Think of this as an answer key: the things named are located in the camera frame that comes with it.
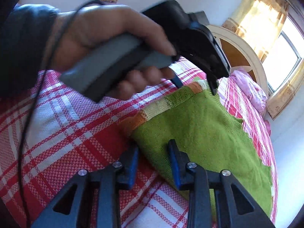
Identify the right window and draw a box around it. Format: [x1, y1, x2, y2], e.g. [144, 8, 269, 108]
[262, 18, 303, 94]

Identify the red white plaid bedsheet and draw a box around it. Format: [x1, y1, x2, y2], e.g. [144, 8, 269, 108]
[1, 71, 278, 227]

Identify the green orange white striped sweater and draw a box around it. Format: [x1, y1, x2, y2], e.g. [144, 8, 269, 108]
[120, 79, 277, 219]

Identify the yellow middle curtain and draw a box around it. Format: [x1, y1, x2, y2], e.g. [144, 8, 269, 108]
[222, 0, 289, 62]

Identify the dark left sleeve forearm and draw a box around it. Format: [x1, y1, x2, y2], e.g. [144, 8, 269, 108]
[1, 5, 59, 98]

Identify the yellow right curtain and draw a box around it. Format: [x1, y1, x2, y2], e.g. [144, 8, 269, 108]
[266, 60, 303, 120]

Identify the cream wooden headboard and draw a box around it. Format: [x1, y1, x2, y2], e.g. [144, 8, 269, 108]
[208, 25, 268, 95]

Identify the pink pillow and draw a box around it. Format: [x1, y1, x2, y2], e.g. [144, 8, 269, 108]
[230, 68, 267, 114]

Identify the person's left hand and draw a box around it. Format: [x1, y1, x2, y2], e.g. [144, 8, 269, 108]
[50, 5, 176, 100]

